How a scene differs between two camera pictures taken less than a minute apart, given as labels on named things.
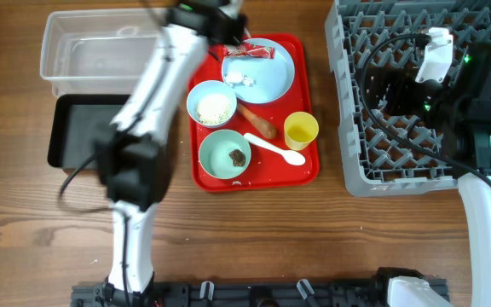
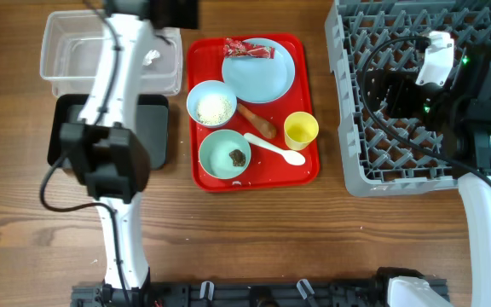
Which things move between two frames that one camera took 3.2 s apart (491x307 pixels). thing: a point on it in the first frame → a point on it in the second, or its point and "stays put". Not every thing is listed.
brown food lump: (238, 158) stays put
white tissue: (233, 78) → (149, 56)
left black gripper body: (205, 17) → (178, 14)
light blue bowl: (210, 104) stays put
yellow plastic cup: (300, 128) stays put
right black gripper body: (429, 100) stays put
